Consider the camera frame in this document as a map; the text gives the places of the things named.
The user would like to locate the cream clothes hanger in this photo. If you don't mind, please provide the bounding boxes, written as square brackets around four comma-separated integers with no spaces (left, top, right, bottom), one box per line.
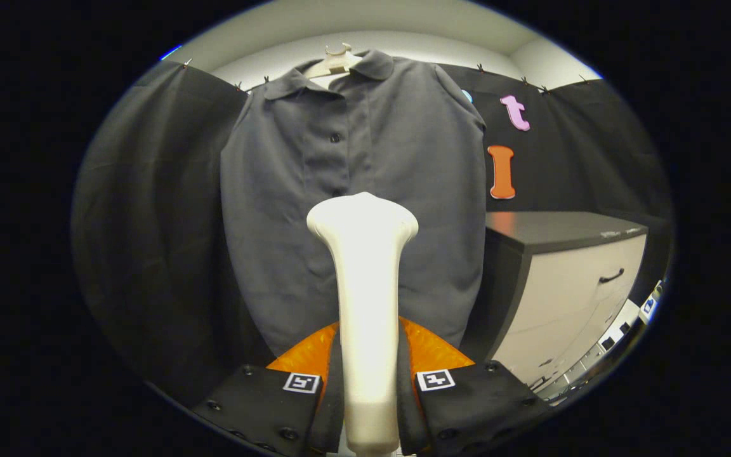
[302,43,363,80]

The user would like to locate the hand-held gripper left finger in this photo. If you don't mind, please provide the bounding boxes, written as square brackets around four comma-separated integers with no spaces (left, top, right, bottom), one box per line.
[191,321,344,457]

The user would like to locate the grey button shirt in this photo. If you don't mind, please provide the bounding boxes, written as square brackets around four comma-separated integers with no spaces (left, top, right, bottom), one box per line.
[220,50,488,357]

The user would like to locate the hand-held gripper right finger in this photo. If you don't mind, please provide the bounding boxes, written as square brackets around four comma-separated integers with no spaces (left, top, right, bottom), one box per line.
[397,315,553,454]

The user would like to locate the black backdrop cloth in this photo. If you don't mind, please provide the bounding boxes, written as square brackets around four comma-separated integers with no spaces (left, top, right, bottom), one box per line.
[72,60,674,407]

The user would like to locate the grey top drawer cabinet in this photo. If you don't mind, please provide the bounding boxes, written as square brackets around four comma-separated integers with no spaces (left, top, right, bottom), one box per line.
[461,211,649,389]

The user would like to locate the row of black cloth clips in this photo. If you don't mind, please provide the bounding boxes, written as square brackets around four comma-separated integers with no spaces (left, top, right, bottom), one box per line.
[181,58,588,96]

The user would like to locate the white garment steamer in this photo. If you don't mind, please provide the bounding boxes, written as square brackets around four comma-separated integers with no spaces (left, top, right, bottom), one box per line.
[306,192,419,457]

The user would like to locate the white side desk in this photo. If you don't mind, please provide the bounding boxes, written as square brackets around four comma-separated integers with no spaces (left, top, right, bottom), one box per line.
[540,298,644,402]

